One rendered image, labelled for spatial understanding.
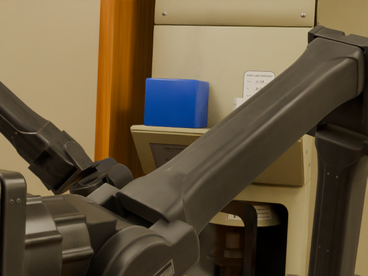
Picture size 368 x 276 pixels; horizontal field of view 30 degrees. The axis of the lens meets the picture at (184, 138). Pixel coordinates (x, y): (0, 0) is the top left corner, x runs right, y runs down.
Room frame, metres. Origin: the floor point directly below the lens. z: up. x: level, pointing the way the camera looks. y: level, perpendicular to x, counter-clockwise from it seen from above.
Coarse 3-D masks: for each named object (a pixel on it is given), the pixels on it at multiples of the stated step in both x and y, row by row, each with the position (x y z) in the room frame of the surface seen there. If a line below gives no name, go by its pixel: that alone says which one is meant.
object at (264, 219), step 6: (252, 204) 1.37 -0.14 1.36; (258, 204) 1.38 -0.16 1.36; (264, 204) 1.39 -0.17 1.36; (270, 204) 1.40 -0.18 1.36; (276, 204) 1.43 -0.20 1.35; (258, 210) 1.37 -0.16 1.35; (264, 210) 1.38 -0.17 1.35; (270, 210) 1.39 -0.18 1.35; (276, 210) 1.41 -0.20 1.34; (258, 216) 1.37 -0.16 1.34; (264, 216) 1.37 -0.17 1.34; (270, 216) 1.38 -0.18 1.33; (276, 216) 1.40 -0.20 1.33; (258, 222) 1.36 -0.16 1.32; (264, 222) 1.37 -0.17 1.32; (270, 222) 1.38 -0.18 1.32; (276, 222) 1.39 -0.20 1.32
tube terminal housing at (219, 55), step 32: (160, 32) 1.39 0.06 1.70; (192, 32) 1.37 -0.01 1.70; (224, 32) 1.36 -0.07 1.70; (256, 32) 1.34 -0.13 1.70; (288, 32) 1.32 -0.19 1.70; (160, 64) 1.39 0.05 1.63; (192, 64) 1.37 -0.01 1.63; (224, 64) 1.35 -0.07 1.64; (256, 64) 1.34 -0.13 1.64; (288, 64) 1.32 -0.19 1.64; (224, 96) 1.35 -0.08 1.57; (256, 192) 1.33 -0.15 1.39; (288, 192) 1.32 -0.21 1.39; (288, 224) 1.32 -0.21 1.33; (288, 256) 1.32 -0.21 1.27
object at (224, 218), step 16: (224, 208) 1.20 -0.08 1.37; (240, 208) 1.17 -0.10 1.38; (208, 224) 1.23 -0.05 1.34; (224, 224) 1.20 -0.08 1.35; (240, 224) 1.17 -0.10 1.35; (256, 224) 1.15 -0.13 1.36; (208, 240) 1.23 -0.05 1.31; (224, 240) 1.20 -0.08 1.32; (240, 240) 1.16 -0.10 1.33; (208, 256) 1.23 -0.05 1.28; (224, 256) 1.19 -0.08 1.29; (240, 256) 1.16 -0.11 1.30; (192, 272) 1.26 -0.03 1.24; (208, 272) 1.23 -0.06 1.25; (224, 272) 1.19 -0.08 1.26; (240, 272) 1.16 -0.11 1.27
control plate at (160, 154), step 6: (150, 144) 1.30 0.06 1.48; (156, 144) 1.29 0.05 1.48; (162, 144) 1.29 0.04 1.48; (168, 144) 1.29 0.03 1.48; (156, 150) 1.31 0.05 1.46; (162, 150) 1.30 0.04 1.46; (168, 150) 1.30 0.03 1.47; (174, 150) 1.29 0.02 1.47; (180, 150) 1.29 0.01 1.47; (156, 156) 1.32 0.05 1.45; (162, 156) 1.31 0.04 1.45; (168, 156) 1.31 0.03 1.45; (174, 156) 1.31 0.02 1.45; (156, 162) 1.33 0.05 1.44; (162, 162) 1.33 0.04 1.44
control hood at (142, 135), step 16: (144, 128) 1.28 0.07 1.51; (160, 128) 1.27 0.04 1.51; (176, 128) 1.26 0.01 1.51; (208, 128) 1.31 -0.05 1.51; (144, 144) 1.30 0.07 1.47; (176, 144) 1.28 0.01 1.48; (304, 144) 1.25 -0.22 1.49; (144, 160) 1.34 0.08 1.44; (288, 160) 1.24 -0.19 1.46; (304, 160) 1.26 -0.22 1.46; (272, 176) 1.29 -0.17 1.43; (288, 176) 1.28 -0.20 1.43; (304, 176) 1.28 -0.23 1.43
